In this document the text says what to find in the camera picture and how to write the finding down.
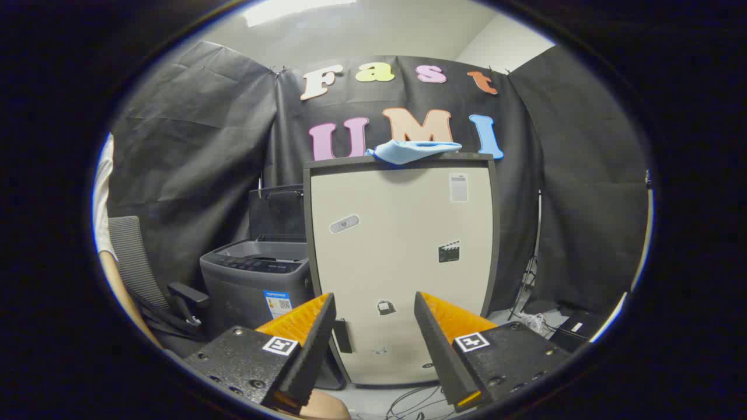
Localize black box with white label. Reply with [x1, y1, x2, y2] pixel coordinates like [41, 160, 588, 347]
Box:
[549, 309, 613, 354]

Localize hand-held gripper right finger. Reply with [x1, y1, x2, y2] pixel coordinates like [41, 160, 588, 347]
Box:
[414, 291, 570, 413]

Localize black floor cables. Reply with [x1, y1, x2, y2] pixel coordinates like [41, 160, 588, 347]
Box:
[385, 385, 456, 420]

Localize grey mesh office chair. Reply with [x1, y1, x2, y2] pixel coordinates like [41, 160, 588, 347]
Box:
[108, 216, 211, 356]

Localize ceiling light panel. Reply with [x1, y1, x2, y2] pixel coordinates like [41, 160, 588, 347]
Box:
[242, 0, 357, 27]

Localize light blue shirt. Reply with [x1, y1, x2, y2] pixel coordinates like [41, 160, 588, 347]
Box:
[366, 140, 463, 166]

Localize grey washing machine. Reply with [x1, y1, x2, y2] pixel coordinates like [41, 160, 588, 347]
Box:
[200, 239, 345, 390]

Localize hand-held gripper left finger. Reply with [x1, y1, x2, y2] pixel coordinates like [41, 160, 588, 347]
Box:
[184, 293, 337, 416]

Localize black backdrop cloth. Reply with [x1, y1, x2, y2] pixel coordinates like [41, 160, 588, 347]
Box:
[108, 41, 650, 316]

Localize person's leg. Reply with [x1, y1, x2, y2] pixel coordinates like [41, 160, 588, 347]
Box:
[301, 390, 351, 419]

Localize black tripod stand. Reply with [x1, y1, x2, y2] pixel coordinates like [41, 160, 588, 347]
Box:
[508, 192, 543, 321]

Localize person's white shirt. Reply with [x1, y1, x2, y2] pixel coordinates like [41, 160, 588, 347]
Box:
[93, 134, 114, 260]

